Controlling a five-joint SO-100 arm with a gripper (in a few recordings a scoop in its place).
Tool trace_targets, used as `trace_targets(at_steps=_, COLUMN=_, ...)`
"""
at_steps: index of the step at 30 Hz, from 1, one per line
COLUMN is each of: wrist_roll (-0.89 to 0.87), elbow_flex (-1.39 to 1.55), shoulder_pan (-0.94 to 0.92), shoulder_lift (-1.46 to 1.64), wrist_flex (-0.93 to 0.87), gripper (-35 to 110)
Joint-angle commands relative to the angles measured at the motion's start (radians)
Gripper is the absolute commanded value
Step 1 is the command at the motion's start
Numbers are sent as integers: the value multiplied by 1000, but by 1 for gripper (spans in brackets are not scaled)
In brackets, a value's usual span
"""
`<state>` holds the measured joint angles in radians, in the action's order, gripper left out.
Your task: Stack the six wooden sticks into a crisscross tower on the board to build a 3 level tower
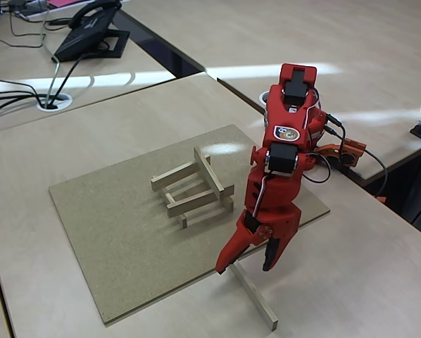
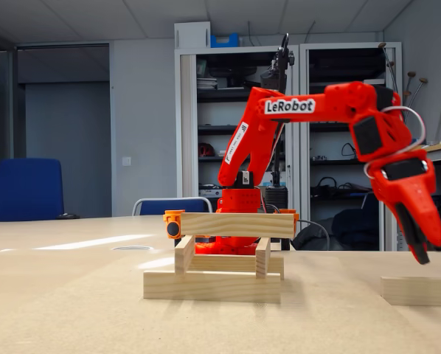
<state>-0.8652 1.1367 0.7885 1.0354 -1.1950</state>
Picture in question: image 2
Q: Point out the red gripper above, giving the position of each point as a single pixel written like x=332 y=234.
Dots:
x=408 y=188

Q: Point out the red robot arm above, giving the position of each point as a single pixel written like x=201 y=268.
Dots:
x=338 y=105

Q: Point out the dark blue office chair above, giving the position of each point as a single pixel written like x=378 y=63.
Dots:
x=366 y=204

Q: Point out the black jacket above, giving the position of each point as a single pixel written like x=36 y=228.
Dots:
x=353 y=228

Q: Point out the grey metal shelf cabinet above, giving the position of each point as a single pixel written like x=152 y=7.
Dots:
x=304 y=191
x=188 y=129

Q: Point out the chrome stalk lamp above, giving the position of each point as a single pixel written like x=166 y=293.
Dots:
x=423 y=80

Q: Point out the black webcam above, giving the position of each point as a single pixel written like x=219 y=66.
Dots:
x=272 y=79

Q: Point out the white electronic device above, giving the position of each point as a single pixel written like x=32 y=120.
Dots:
x=210 y=192

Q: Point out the red black headset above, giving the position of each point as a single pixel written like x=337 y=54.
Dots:
x=205 y=149

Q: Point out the paper stack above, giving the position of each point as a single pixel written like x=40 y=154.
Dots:
x=207 y=83

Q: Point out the blue plastic box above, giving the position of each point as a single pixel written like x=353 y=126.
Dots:
x=224 y=40

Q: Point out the white box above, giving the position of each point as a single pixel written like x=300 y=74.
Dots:
x=192 y=35

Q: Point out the black computer mouse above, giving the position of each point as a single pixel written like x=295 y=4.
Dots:
x=67 y=216

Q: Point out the large blue office chair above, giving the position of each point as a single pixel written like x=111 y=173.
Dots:
x=21 y=191

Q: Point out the black camera stand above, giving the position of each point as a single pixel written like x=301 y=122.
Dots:
x=276 y=199

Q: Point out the orange table clamp mount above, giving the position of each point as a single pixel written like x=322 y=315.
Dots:
x=205 y=240

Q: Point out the blue chair grey frame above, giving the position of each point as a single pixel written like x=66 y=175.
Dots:
x=172 y=206

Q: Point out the white wall switch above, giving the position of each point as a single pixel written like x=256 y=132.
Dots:
x=126 y=161

